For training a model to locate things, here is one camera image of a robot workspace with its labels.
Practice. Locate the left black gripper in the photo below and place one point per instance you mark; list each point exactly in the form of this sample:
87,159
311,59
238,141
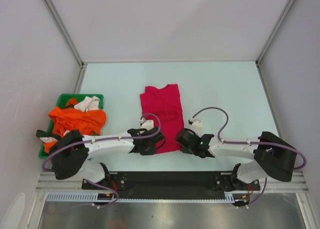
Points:
150,152

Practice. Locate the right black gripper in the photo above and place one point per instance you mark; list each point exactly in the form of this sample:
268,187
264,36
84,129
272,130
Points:
184,150

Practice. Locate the magenta t shirt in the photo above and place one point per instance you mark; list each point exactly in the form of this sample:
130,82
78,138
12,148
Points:
165,103

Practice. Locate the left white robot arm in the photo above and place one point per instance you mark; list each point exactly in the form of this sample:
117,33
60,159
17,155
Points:
72,155

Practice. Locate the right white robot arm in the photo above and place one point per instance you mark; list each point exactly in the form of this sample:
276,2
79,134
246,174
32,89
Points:
269,155

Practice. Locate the orange t shirt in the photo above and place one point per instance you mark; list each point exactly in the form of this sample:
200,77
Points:
68,119

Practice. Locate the cream t shirt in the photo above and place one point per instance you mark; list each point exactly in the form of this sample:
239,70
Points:
88,104

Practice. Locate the black white garment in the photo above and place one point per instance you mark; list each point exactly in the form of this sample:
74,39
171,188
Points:
47,137

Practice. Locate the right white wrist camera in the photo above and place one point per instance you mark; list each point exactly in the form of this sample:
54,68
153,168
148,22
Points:
196,126

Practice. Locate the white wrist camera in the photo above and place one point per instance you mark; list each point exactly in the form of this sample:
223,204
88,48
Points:
146,124
196,126

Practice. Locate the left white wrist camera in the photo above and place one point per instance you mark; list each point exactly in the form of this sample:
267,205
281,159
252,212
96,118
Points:
146,124

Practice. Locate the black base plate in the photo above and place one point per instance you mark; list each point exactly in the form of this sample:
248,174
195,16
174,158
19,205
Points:
175,185

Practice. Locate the white slotted cable duct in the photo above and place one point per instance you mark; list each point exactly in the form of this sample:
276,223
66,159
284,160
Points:
105,197

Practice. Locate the aluminium frame rail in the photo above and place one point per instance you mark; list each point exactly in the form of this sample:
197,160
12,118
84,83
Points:
48,183

